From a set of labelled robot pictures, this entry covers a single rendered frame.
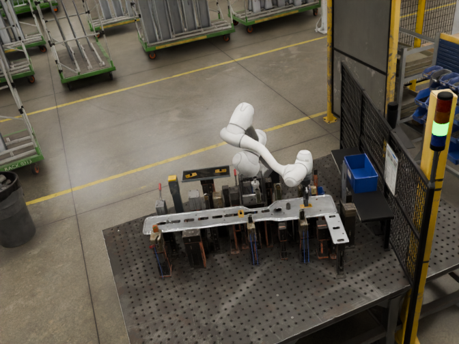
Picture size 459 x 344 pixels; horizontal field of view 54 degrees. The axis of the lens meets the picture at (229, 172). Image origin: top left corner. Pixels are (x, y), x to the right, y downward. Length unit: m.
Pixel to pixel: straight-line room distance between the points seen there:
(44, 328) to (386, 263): 2.85
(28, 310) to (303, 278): 2.56
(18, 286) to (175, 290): 2.05
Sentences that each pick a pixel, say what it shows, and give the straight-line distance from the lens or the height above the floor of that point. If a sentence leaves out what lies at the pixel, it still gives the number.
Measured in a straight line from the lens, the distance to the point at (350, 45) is 5.64.
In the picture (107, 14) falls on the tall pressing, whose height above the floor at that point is 0.40.
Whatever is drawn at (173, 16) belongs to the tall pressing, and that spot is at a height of 0.66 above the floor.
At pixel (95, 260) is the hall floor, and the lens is 4.78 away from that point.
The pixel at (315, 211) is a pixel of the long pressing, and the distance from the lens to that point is 3.24.
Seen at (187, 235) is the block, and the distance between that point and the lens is 3.13.
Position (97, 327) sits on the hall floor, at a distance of 4.19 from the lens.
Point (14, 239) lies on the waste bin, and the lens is 5.31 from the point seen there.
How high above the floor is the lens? 3.06
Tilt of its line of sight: 34 degrees down
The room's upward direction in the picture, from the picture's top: 8 degrees counter-clockwise
